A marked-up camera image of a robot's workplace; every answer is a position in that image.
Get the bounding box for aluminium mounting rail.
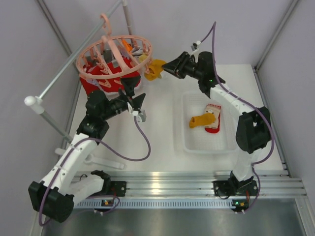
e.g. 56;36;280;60
68;171;308;209

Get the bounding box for pink round clip hanger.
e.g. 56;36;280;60
76;13;153;80

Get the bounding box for orange clip on hanger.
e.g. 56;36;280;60
122;39;133;52

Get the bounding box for striped hanging sock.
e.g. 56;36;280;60
131;47;143;56

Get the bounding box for pale yellow hanging sock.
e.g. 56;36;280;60
138;54;153;64

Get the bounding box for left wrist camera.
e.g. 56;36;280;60
129;109;147;122

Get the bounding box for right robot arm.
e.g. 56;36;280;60
162;51;275;199

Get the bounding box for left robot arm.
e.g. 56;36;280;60
28;76;146;226

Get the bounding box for metal clothes rack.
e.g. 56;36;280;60
24;0;132;170

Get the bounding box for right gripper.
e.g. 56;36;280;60
162;52;204;81

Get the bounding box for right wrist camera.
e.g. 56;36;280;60
190;40;202;57

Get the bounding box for red beige patterned sock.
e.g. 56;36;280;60
204;104;221;134

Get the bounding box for white plastic tray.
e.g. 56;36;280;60
181;91;238;154

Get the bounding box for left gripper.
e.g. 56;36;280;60
101;75;145;120

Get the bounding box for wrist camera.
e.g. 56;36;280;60
129;109;147;122
190;40;202;57

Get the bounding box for mustard yellow sock in tray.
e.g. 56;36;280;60
189;113;216;128

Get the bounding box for mustard yellow sock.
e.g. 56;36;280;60
144;59;166;81
189;113;216;128

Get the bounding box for red hanging clothes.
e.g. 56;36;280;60
79;57;141;95

